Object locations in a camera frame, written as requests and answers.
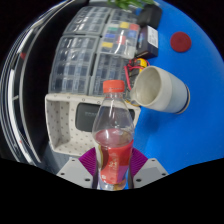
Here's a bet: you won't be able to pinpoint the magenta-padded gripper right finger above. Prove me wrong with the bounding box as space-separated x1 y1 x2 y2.
128 147 169 190

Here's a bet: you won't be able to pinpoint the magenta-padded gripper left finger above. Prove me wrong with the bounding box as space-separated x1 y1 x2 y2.
56 147 99 190

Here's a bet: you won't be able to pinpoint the clear bottle with red drink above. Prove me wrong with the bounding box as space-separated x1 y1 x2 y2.
92 79 135 192

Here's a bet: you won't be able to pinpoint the white pegboard tray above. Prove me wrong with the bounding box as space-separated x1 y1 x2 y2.
44 93 142 158

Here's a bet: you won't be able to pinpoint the black rounded case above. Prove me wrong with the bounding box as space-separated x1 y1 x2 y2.
75 102 136 133

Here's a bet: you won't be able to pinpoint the white and grey mug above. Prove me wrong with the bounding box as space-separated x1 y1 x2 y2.
129 65 191 115

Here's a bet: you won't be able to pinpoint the dark grey shelf unit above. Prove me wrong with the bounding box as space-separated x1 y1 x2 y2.
0 0 81 166

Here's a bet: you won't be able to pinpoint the grey small-parts drawer cabinet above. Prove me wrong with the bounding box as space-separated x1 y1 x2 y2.
109 8 138 23
89 53 131 96
64 5 112 36
49 35 101 96

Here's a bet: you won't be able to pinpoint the yellow multimeter with red leads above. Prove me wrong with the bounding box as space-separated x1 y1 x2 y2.
124 58 150 80

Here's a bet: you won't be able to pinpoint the black box with white label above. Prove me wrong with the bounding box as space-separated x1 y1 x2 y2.
134 25 159 60

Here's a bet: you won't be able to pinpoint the flat round red coaster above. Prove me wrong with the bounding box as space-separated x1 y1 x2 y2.
169 31 193 53

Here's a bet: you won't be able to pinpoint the clear organizer box, coloured parts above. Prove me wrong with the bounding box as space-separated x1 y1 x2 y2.
99 19 142 57

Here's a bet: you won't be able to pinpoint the black zip case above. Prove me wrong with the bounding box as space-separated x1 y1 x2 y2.
138 3 163 29

